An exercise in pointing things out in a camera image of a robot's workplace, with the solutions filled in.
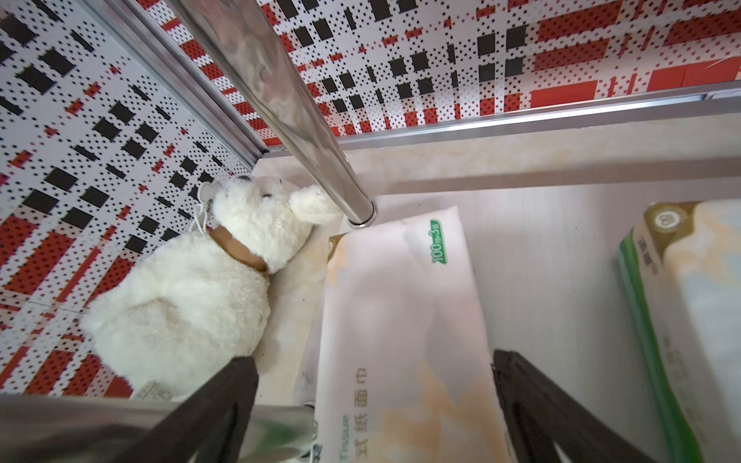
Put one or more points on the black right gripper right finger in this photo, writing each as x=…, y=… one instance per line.
x=545, y=423

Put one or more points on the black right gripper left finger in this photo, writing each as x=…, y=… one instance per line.
x=210, y=426

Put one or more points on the white tissue pack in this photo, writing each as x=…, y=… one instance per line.
x=680, y=267
x=405, y=369

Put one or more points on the white two-tier shelf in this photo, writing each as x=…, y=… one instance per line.
x=101, y=159

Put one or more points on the white plush toy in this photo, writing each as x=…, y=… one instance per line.
x=201, y=299

